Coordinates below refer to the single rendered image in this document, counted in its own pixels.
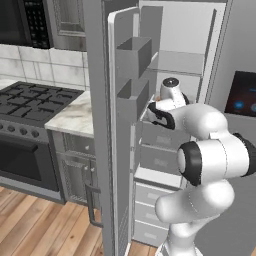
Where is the grey fridge freezer body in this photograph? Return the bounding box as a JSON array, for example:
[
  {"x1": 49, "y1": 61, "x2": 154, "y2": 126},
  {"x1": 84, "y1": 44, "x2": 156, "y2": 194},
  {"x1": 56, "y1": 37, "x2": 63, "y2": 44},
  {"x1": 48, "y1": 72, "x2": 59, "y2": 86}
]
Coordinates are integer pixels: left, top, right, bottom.
[{"x1": 131, "y1": 0, "x2": 256, "y2": 256}]

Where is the black microwave oven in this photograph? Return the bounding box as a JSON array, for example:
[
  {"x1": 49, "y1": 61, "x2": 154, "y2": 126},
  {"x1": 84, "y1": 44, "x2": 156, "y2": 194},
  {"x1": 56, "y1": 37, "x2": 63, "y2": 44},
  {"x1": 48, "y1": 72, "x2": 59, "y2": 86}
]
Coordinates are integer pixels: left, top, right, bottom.
[{"x1": 0, "y1": 0, "x2": 55, "y2": 51}]

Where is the black gas range with oven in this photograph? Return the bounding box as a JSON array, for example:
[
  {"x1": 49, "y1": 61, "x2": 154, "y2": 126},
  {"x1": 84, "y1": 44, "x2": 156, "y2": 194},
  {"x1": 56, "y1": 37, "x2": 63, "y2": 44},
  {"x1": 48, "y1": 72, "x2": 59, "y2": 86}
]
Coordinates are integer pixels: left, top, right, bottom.
[{"x1": 0, "y1": 80, "x2": 85, "y2": 205}]

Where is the grey freezer drawer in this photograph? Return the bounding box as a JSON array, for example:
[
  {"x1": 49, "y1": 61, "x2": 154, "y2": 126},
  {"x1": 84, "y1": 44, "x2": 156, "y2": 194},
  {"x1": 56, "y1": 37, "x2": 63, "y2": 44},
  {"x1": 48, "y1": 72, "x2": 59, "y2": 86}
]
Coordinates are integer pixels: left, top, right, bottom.
[
  {"x1": 138, "y1": 144, "x2": 186, "y2": 177},
  {"x1": 139, "y1": 120, "x2": 192, "y2": 152}
]

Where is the grey fridge door with screen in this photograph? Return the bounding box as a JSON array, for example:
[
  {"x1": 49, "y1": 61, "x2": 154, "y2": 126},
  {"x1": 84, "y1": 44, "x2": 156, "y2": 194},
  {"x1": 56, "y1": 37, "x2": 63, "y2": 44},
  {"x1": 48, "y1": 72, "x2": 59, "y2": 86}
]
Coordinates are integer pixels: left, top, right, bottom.
[{"x1": 196, "y1": 0, "x2": 256, "y2": 256}]

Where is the white freezer drawer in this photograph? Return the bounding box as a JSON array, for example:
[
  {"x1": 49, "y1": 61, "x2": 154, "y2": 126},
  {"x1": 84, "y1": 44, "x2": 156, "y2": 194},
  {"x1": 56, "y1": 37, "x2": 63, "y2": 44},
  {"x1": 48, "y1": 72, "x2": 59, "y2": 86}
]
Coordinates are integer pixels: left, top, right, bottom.
[
  {"x1": 134, "y1": 181, "x2": 184, "y2": 208},
  {"x1": 133, "y1": 201, "x2": 172, "y2": 230},
  {"x1": 132, "y1": 219, "x2": 170, "y2": 248}
]

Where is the grey door bin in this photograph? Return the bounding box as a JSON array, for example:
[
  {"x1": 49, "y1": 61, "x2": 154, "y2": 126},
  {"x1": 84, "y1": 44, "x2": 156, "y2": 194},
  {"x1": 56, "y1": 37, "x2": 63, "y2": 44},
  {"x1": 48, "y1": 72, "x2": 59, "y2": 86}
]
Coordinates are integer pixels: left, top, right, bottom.
[
  {"x1": 115, "y1": 36, "x2": 154, "y2": 81},
  {"x1": 116, "y1": 77, "x2": 151, "y2": 123}
]

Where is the grey cabinet drawer front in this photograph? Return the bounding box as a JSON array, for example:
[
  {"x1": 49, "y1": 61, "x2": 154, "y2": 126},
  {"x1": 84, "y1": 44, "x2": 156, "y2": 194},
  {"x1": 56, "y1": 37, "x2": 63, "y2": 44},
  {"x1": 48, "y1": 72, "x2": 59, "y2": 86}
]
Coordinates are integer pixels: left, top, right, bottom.
[{"x1": 62, "y1": 132, "x2": 97, "y2": 157}]

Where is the grey wall cupboard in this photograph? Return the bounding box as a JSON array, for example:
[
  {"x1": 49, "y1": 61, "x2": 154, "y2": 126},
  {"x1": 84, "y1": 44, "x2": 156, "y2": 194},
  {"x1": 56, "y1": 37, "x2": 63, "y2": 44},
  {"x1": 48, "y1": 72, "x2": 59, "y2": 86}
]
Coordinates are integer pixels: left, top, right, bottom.
[{"x1": 45, "y1": 0, "x2": 88, "y2": 53}]

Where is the grey freezer door handle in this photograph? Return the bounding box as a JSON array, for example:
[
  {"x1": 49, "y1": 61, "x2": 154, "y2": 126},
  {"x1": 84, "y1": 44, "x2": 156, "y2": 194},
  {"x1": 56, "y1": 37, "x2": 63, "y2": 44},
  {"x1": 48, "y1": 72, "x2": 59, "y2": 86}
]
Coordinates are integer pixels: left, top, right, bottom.
[{"x1": 84, "y1": 180, "x2": 104, "y2": 230}]

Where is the grey cabinet door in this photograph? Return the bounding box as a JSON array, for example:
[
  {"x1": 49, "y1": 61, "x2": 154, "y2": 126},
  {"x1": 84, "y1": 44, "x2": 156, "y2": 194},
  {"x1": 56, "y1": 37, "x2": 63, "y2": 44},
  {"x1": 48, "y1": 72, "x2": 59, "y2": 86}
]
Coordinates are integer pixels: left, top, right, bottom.
[{"x1": 57, "y1": 152, "x2": 100, "y2": 206}]

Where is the glass freezer shelf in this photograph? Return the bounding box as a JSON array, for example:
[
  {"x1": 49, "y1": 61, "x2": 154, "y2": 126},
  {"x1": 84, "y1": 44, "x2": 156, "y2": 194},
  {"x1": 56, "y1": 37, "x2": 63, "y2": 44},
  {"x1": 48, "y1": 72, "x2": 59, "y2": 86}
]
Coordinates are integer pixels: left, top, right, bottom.
[{"x1": 146, "y1": 49, "x2": 206, "y2": 78}]

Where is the grey freezer door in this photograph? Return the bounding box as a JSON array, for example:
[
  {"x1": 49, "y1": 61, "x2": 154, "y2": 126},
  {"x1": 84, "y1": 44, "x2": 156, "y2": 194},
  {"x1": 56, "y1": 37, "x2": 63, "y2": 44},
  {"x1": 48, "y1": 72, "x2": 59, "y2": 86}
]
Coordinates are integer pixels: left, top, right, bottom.
[{"x1": 82, "y1": 0, "x2": 164, "y2": 256}]

